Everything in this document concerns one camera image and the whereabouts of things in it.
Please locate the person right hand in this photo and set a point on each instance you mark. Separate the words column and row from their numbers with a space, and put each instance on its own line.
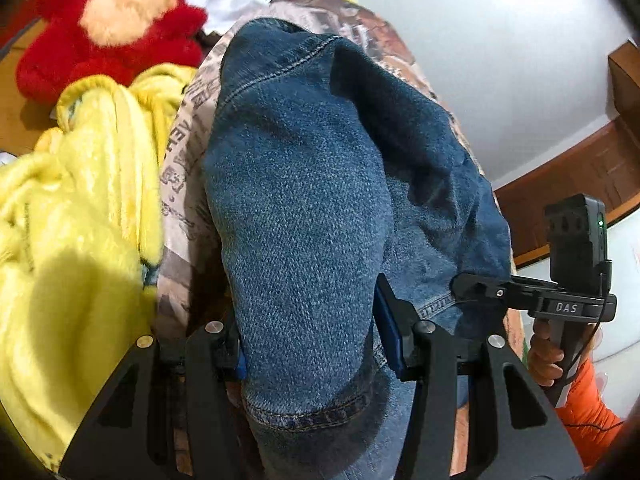
column 544, row 357

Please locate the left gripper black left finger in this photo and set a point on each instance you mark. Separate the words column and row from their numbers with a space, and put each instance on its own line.
column 128, row 432

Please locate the brown cardboard box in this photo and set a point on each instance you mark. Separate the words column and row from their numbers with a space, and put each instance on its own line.
column 22, row 121

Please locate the yellow fleece blanket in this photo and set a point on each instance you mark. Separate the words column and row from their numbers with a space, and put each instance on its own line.
column 81, row 235

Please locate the newspaper print bed cover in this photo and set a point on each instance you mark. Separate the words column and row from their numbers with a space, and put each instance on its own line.
column 200, row 159

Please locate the orange sleeve forearm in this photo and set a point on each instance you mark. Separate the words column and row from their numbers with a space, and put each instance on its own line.
column 592, row 426

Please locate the wooden wardrobe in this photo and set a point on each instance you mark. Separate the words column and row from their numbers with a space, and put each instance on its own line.
column 605, row 165

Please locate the red plush toy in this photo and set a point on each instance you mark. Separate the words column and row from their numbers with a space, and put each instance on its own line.
column 116, row 38

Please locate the blue denim jacket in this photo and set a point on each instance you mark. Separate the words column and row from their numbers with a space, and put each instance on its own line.
column 330, row 229

